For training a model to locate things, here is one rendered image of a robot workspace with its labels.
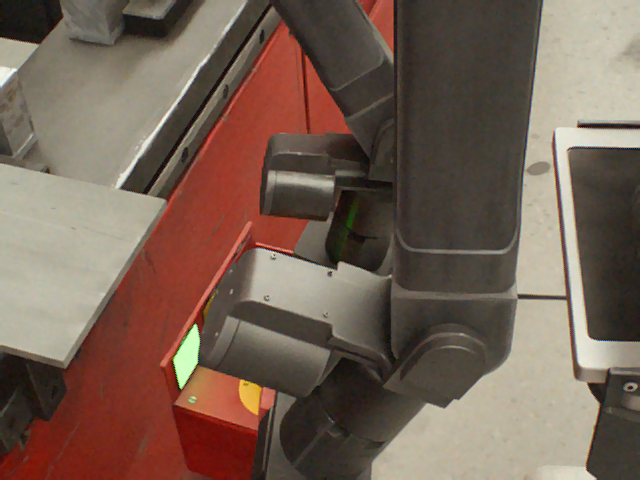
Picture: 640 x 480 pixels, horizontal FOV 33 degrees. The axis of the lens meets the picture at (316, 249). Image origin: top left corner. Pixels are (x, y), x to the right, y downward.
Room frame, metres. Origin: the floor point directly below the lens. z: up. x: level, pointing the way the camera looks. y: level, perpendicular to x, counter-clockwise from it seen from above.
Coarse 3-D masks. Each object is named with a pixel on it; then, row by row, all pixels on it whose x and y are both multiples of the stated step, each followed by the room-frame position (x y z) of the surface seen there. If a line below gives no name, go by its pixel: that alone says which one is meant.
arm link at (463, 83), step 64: (448, 0) 0.33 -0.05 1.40; (512, 0) 0.33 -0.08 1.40; (448, 64) 0.33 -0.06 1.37; (512, 64) 0.33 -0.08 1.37; (448, 128) 0.33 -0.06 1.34; (512, 128) 0.33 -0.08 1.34; (448, 192) 0.33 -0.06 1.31; (512, 192) 0.33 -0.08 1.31; (448, 256) 0.32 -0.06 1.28; (512, 256) 0.32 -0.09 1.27; (448, 320) 0.32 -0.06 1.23; (512, 320) 0.32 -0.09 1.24
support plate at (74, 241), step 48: (0, 192) 0.69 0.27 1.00; (48, 192) 0.69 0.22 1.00; (96, 192) 0.68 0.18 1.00; (0, 240) 0.63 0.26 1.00; (48, 240) 0.63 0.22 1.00; (96, 240) 0.62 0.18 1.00; (144, 240) 0.63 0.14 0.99; (0, 288) 0.58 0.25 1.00; (48, 288) 0.58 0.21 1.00; (96, 288) 0.57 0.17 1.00; (0, 336) 0.53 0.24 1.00; (48, 336) 0.53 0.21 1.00
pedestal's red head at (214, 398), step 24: (240, 240) 0.77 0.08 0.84; (192, 312) 0.68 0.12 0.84; (168, 360) 0.62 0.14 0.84; (168, 384) 0.62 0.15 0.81; (192, 384) 0.64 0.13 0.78; (216, 384) 0.64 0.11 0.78; (192, 408) 0.61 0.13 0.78; (216, 408) 0.61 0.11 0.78; (240, 408) 0.61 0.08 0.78; (192, 432) 0.61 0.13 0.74; (216, 432) 0.60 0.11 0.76; (240, 432) 0.59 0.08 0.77; (192, 456) 0.61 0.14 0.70; (216, 456) 0.60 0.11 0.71; (240, 456) 0.59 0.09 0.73
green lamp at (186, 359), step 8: (192, 336) 0.66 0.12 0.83; (184, 344) 0.65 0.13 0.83; (192, 344) 0.66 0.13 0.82; (184, 352) 0.64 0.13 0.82; (192, 352) 0.65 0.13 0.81; (176, 360) 0.63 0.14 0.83; (184, 360) 0.64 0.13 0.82; (192, 360) 0.65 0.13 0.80; (176, 368) 0.63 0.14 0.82; (184, 368) 0.64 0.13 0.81; (192, 368) 0.65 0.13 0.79; (184, 376) 0.64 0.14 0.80
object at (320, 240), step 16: (336, 208) 0.70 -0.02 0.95; (320, 224) 0.72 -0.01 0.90; (336, 224) 0.68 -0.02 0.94; (304, 240) 0.70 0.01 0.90; (320, 240) 0.70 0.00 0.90; (336, 240) 0.68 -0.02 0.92; (352, 240) 0.67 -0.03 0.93; (368, 240) 0.66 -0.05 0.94; (384, 240) 0.67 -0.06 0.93; (304, 256) 0.68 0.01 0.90; (320, 256) 0.69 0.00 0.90; (336, 256) 0.68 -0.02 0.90; (352, 256) 0.67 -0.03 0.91; (368, 256) 0.67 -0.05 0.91; (384, 256) 0.68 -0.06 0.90; (384, 272) 0.67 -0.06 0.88
